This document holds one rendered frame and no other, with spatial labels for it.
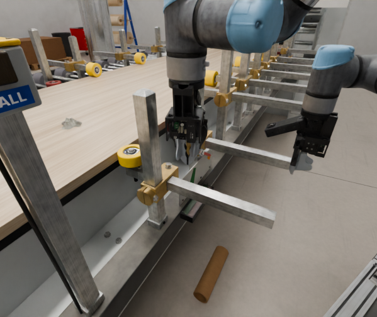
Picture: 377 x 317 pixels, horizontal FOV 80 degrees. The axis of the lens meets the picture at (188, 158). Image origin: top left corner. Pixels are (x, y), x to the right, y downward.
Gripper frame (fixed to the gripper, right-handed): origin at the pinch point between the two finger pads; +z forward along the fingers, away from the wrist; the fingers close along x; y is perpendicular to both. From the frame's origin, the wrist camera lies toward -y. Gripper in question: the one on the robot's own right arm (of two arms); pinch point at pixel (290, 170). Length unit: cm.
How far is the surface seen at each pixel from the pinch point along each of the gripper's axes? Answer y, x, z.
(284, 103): -8.2, 23.5, -13.0
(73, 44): -138, 38, -26
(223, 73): -31.7, 19.3, -22.3
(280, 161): -3.3, -1.5, -2.9
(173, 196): -33.6, -17.0, 11.8
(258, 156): -9.9, -1.5, -2.8
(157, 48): -138, 126, -14
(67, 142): -63, -30, -9
